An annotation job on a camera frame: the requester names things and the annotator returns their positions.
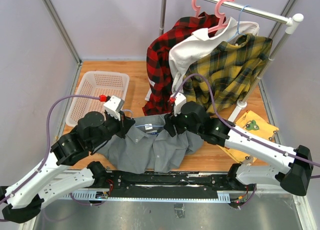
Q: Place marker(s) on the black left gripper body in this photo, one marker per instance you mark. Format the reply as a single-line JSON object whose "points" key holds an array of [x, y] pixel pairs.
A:
{"points": [[113, 125]]}

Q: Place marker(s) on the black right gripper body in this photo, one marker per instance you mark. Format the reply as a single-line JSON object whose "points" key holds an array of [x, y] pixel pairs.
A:
{"points": [[181, 125]]}

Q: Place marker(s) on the blue wire hanger of grey shirt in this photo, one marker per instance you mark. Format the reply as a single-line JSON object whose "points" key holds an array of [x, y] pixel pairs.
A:
{"points": [[149, 125]]}

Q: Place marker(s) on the grey button-up shirt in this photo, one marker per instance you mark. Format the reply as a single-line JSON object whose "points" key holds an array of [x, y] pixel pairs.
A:
{"points": [[145, 148]]}

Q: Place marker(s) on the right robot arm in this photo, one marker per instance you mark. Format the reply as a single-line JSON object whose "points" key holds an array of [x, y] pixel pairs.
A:
{"points": [[287, 167]]}

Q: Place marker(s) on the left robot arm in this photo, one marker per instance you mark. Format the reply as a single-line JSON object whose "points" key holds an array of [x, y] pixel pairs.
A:
{"points": [[24, 200]]}

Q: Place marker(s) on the red black plaid shirt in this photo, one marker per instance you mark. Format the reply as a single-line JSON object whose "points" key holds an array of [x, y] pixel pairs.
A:
{"points": [[157, 61]]}

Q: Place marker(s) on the yellow plaid flannel shirt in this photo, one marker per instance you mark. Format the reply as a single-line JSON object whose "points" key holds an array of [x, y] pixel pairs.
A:
{"points": [[224, 76]]}

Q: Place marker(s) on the white shirt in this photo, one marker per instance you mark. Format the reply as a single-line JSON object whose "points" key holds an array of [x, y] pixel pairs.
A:
{"points": [[200, 44]]}

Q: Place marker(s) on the pink plastic hanger right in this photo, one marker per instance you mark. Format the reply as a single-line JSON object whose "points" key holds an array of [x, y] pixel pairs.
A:
{"points": [[220, 16]]}

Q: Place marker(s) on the white plastic laundry basket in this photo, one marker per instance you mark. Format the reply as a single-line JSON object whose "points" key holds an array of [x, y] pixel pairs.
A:
{"points": [[95, 84]]}

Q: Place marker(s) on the metal clothes rack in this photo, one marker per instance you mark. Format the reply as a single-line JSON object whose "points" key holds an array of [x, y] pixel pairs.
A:
{"points": [[291, 25]]}

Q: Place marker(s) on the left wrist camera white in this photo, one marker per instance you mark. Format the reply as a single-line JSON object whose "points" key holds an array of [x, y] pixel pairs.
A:
{"points": [[113, 107]]}

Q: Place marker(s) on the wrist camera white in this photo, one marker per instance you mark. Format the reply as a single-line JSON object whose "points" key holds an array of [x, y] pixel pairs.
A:
{"points": [[113, 107], [177, 100]]}

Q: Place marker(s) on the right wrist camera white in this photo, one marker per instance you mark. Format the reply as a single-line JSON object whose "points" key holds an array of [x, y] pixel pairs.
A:
{"points": [[177, 100]]}

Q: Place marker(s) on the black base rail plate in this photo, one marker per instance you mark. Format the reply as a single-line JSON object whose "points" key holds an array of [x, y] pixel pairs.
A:
{"points": [[172, 185]]}

